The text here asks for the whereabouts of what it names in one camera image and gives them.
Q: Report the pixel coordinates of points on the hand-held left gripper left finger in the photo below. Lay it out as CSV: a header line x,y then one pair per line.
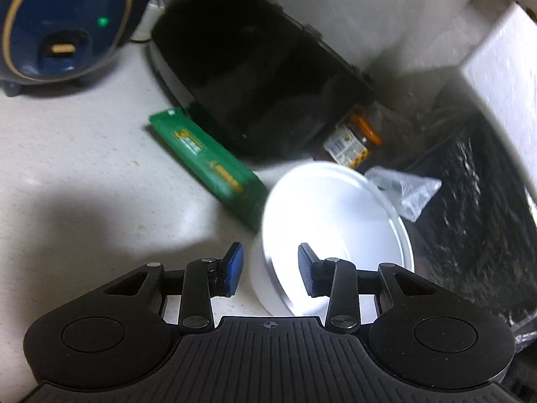
x,y
235,269

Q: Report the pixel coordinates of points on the orange lid glass jar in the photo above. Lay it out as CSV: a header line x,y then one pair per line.
x,y
354,140

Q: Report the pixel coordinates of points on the blue rice cooker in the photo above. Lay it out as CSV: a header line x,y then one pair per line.
x,y
63,8

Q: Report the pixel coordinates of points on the clear plastic bag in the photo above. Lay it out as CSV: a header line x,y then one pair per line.
x,y
405,187

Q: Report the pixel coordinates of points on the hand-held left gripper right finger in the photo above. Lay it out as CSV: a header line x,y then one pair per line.
x,y
306,269

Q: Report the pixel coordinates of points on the white foam box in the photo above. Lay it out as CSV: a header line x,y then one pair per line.
x,y
503,58

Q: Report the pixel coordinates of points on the black countertop oven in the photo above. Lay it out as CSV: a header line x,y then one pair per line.
x,y
474,201

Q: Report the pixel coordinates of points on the white disposable bowl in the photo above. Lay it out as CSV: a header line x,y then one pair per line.
x,y
331,205

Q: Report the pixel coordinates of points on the black rice cooker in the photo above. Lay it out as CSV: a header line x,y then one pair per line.
x,y
251,71

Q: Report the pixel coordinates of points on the green snack packet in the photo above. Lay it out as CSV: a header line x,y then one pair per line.
x,y
209,163

